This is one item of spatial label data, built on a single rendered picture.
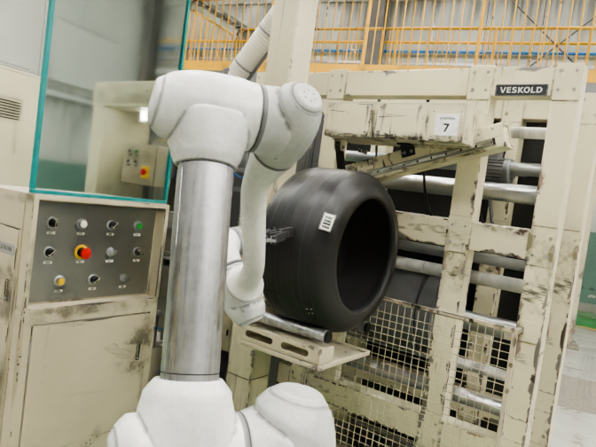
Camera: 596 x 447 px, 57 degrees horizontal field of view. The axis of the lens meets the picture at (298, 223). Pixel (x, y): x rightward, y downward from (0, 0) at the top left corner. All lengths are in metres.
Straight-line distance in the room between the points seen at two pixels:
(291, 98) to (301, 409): 0.55
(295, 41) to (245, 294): 1.14
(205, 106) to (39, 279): 1.19
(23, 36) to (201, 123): 11.60
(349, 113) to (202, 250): 1.47
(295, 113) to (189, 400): 0.53
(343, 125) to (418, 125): 0.33
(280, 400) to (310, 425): 0.07
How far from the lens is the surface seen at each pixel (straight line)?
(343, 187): 1.88
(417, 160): 2.30
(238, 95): 1.02
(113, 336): 2.20
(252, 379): 2.30
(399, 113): 2.21
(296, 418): 0.99
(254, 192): 1.25
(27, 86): 5.10
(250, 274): 1.38
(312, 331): 1.97
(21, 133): 5.07
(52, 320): 2.05
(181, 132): 0.99
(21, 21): 12.55
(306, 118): 1.04
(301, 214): 1.84
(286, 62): 2.23
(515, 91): 2.41
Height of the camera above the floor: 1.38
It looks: 3 degrees down
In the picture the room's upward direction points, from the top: 8 degrees clockwise
